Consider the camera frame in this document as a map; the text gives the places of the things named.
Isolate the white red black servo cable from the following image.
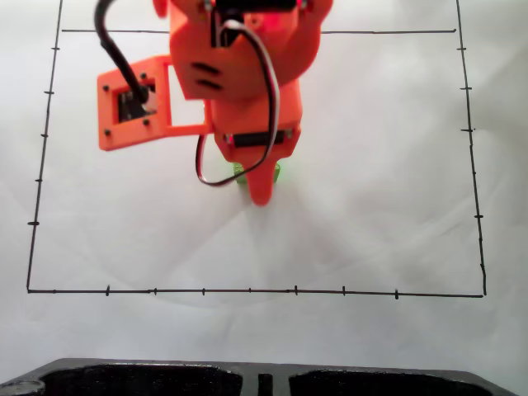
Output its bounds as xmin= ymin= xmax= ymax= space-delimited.
xmin=195 ymin=19 xmax=282 ymax=187

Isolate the white paper sheet drawn frame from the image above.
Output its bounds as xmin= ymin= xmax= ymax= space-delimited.
xmin=0 ymin=0 xmax=528 ymax=375

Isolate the black camera cable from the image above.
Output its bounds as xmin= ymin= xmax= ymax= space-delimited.
xmin=94 ymin=0 xmax=150 ymax=103

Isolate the orange camera mount black lens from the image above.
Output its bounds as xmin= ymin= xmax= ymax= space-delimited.
xmin=97 ymin=54 xmax=216 ymax=153

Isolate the black metal stand base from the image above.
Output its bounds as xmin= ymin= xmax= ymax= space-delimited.
xmin=0 ymin=357 xmax=523 ymax=396

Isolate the green textured cube block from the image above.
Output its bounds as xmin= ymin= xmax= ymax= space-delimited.
xmin=231 ymin=162 xmax=283 ymax=186

